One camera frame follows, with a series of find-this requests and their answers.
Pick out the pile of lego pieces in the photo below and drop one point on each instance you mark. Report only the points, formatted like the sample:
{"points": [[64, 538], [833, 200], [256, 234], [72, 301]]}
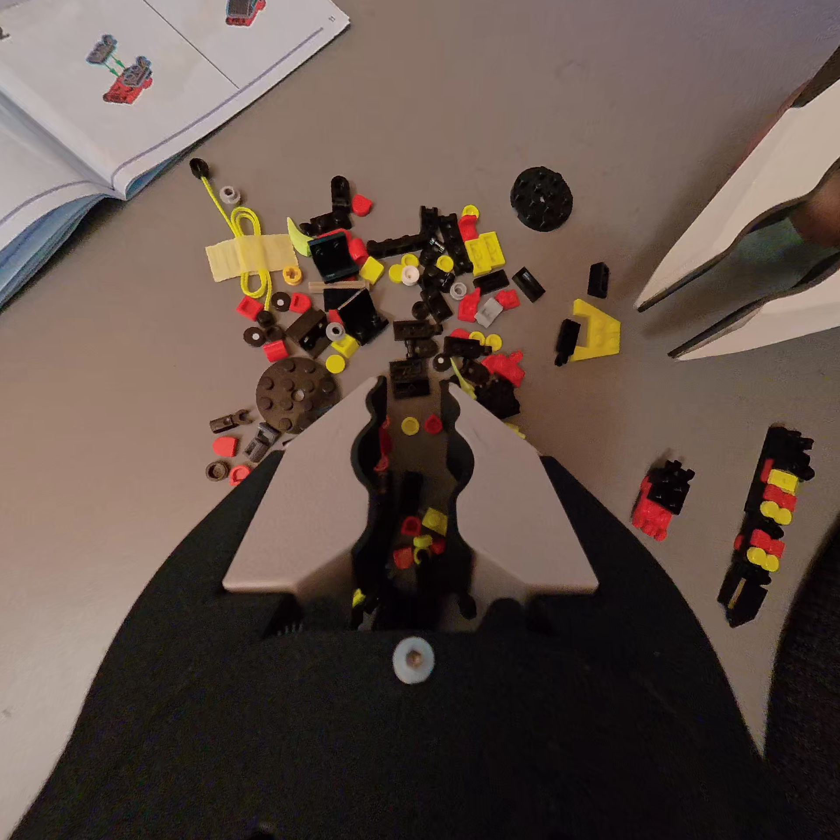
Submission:
{"points": [[451, 244]]}

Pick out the brown round lego plate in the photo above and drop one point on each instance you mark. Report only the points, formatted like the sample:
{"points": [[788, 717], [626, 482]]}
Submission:
{"points": [[292, 391]]}

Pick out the open instruction booklet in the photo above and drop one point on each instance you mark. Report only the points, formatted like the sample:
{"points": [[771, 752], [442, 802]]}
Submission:
{"points": [[165, 98]]}

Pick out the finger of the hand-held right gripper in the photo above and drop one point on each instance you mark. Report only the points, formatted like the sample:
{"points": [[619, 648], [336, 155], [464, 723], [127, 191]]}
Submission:
{"points": [[788, 313], [767, 176]]}

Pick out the long black lego assembly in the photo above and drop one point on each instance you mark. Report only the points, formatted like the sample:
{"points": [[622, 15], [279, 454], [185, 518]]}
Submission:
{"points": [[767, 524]]}

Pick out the person's dark clothing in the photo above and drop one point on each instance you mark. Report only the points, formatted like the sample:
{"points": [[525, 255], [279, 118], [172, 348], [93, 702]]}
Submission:
{"points": [[809, 687]]}

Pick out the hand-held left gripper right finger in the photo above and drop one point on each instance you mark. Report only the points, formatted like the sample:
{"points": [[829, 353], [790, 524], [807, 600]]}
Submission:
{"points": [[525, 518]]}

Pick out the yellow lego wedge plate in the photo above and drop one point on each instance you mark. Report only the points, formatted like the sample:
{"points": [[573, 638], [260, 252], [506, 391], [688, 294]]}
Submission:
{"points": [[601, 329]]}

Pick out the black round lego plate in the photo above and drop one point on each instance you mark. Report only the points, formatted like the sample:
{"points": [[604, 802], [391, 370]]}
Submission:
{"points": [[543, 194]]}

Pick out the pale tape strip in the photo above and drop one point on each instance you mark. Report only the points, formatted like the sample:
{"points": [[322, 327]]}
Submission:
{"points": [[223, 260]]}

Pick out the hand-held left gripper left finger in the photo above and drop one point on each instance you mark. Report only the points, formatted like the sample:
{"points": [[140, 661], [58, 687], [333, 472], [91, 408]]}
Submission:
{"points": [[303, 510]]}

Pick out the small black lego slope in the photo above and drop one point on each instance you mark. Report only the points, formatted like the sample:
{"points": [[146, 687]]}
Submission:
{"points": [[598, 279]]}

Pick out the red and black lego assembly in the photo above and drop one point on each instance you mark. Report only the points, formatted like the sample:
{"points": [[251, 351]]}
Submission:
{"points": [[660, 503]]}

